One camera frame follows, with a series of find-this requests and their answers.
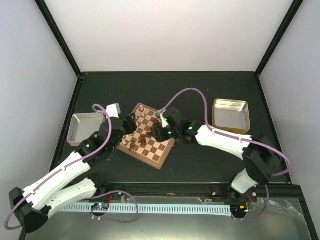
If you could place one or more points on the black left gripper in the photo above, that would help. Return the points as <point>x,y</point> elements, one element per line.
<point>130,124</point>

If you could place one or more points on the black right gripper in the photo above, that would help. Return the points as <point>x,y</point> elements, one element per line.
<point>160,136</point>

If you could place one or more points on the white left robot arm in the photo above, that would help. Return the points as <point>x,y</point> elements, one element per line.
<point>35,204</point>

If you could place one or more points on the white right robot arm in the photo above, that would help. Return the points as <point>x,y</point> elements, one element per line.
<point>260,160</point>

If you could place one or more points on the wooden chess board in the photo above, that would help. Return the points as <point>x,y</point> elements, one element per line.
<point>154,153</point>

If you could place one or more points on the pile of brown chess pieces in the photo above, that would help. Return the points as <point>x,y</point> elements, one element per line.
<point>143,132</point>

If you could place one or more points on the gold metal tin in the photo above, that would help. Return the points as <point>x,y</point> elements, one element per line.
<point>231,115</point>

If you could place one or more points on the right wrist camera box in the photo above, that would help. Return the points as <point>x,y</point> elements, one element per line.
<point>160,116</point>

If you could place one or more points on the white slotted cable duct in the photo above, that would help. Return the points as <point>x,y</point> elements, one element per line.
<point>131,208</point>

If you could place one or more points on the black corner frame post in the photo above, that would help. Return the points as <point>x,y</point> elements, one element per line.
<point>283,27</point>
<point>47,15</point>

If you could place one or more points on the black right corner frame post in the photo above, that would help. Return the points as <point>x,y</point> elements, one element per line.
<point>283,27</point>

